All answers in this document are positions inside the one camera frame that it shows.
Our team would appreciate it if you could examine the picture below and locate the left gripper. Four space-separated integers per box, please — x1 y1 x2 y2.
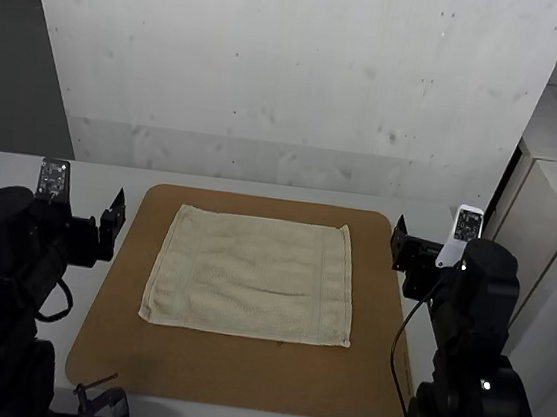
63 182 130 273

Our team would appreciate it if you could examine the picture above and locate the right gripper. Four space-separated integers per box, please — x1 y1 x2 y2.
383 212 453 305

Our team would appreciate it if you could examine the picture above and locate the pale towel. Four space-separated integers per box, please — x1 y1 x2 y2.
135 199 366 352

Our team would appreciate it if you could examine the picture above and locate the white cabinet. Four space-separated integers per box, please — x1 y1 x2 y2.
462 77 557 417

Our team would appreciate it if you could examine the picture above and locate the black clamp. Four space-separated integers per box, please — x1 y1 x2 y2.
70 367 137 417

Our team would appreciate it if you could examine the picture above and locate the cork mat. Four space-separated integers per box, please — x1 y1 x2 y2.
62 174 436 417

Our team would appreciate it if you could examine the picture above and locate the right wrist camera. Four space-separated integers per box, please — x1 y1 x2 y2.
434 201 486 273

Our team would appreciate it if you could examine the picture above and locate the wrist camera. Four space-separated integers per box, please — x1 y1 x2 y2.
34 156 75 207
434 201 486 273

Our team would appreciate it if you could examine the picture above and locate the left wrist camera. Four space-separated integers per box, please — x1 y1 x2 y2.
34 156 75 207

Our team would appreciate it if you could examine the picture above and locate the black cable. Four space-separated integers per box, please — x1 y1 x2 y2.
32 276 77 326
383 260 457 417

